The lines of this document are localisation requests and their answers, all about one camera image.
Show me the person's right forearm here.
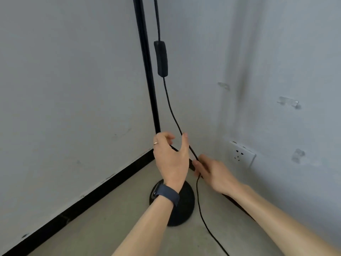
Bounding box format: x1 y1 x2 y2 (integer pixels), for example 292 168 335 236
221 184 341 256

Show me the person's right hand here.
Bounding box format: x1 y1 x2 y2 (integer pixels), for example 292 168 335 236
192 154 242 195

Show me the dark blue smartwatch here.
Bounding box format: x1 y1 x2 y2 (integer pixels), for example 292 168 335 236
151 182 180 207

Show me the black skirting board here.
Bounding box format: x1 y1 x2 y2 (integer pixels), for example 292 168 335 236
0 148 156 256

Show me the person's left forearm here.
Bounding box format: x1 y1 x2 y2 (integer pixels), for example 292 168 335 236
112 195 177 256

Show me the black power cable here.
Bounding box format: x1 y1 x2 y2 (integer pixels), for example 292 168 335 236
153 0 230 256

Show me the white wall socket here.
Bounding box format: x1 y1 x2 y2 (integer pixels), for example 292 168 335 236
229 141 256 168

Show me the person's left hand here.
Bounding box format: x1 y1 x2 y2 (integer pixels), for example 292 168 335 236
153 132 190 186

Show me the black floor lamp stand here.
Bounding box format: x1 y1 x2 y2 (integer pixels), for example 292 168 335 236
132 0 195 227

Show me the black inline cable switch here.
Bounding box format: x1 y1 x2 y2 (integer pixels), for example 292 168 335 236
154 41 169 78

